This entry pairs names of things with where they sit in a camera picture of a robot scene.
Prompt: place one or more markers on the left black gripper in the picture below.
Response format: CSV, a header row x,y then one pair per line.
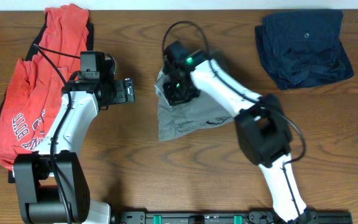
x,y
128,90

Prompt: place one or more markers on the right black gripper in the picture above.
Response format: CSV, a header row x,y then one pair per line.
x,y
172,98

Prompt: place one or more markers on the grey shorts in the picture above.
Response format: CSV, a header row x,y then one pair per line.
x,y
176,121

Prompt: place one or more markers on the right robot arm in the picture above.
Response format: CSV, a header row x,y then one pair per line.
x,y
263,131

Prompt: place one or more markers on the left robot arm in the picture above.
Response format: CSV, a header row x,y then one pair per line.
x,y
50,183

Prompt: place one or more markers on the red printed t-shirt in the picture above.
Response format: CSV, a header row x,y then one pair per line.
x,y
33,97

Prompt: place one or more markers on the folded navy blue garment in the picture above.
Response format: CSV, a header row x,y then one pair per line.
x,y
302,49

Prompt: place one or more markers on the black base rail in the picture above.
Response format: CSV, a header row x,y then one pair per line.
x,y
255,217

